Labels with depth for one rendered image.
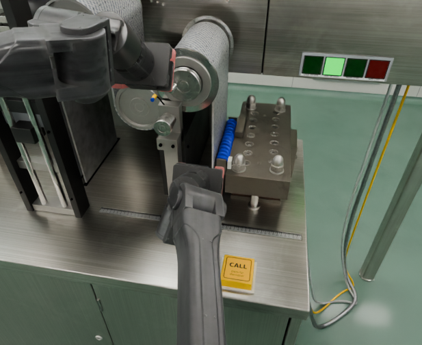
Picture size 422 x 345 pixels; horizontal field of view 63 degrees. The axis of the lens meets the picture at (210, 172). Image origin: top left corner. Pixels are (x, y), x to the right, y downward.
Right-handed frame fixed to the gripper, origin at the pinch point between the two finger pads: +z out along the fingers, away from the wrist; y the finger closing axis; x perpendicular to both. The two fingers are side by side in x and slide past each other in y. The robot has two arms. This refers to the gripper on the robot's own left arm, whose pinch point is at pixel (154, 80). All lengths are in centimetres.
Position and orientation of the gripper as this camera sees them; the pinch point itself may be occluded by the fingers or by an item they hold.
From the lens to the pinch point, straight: 64.8
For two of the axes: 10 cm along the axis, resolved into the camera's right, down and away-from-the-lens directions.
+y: 9.8, 1.0, -1.5
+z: 1.5, 0.3, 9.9
